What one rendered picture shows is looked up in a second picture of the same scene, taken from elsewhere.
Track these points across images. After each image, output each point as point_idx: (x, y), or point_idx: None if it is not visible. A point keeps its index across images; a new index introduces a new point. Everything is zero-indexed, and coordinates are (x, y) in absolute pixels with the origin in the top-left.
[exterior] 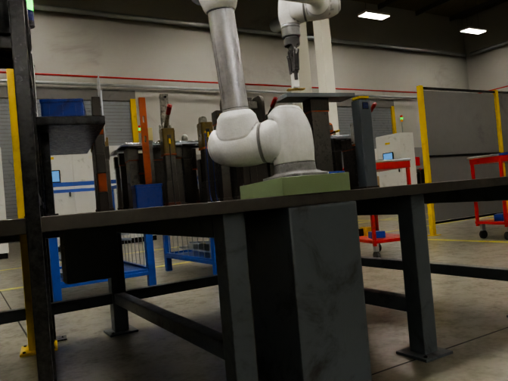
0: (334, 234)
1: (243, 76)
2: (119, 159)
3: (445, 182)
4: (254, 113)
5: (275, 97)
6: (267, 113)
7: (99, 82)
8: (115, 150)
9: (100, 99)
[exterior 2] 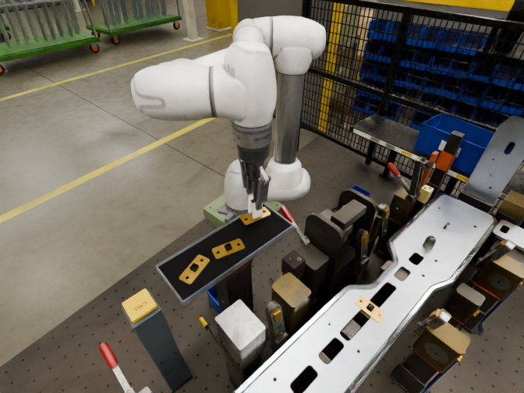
0: None
1: (274, 134)
2: None
3: (110, 287)
4: (268, 162)
5: (281, 206)
6: (301, 232)
7: (503, 125)
8: (502, 220)
9: (490, 144)
